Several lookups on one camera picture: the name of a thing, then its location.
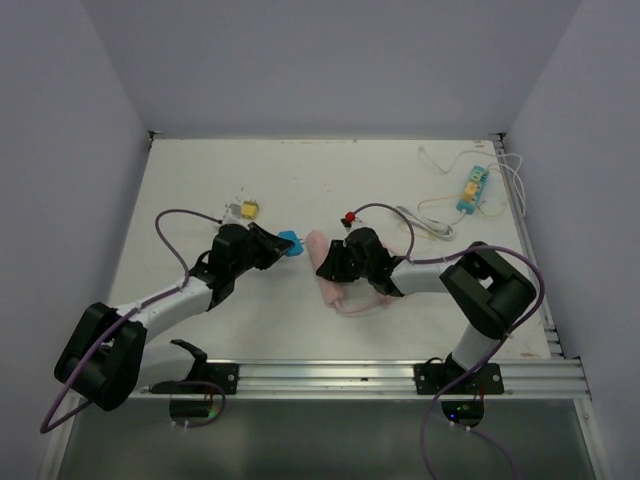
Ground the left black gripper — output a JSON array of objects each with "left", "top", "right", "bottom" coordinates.
[{"left": 230, "top": 221, "right": 293, "bottom": 278}]

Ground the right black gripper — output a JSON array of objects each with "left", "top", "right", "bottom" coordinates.
[{"left": 318, "top": 240, "right": 373, "bottom": 283}]

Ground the blue plug adapter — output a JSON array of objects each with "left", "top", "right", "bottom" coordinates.
[{"left": 277, "top": 230, "right": 304, "bottom": 257}]

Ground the pink power strip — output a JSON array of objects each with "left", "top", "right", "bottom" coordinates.
[{"left": 305, "top": 229, "right": 411, "bottom": 315}]

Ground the yellow plug adapter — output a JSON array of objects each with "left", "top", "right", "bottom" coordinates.
[{"left": 240, "top": 201, "right": 260, "bottom": 221}]

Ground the teal power strip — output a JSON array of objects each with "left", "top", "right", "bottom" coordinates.
[{"left": 456, "top": 166, "right": 490, "bottom": 215}]

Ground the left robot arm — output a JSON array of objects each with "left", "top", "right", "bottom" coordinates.
[{"left": 54, "top": 223, "right": 296, "bottom": 411}]

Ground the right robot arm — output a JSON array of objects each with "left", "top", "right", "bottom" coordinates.
[{"left": 309, "top": 227, "right": 545, "bottom": 393}]

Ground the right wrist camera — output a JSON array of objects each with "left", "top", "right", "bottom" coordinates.
[{"left": 340, "top": 211, "right": 360, "bottom": 232}]

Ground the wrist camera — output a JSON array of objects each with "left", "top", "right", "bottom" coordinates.
[
  {"left": 340, "top": 211, "right": 360, "bottom": 232},
  {"left": 221, "top": 203, "right": 243, "bottom": 225}
]

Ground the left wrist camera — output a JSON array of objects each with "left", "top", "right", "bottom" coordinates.
[{"left": 221, "top": 203, "right": 243, "bottom": 225}]

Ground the thin white cable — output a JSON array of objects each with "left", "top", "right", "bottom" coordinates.
[{"left": 417, "top": 145, "right": 527, "bottom": 216}]

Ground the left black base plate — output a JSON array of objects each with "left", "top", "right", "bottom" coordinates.
[{"left": 149, "top": 362, "right": 239, "bottom": 395}]

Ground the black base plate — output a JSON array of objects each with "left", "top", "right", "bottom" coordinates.
[
  {"left": 413, "top": 360, "right": 505, "bottom": 396},
  {"left": 149, "top": 362, "right": 239, "bottom": 395}
]

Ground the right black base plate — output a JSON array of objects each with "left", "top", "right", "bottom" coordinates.
[{"left": 413, "top": 360, "right": 505, "bottom": 396}]

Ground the aluminium rail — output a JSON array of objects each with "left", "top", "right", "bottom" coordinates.
[{"left": 64, "top": 358, "right": 586, "bottom": 399}]

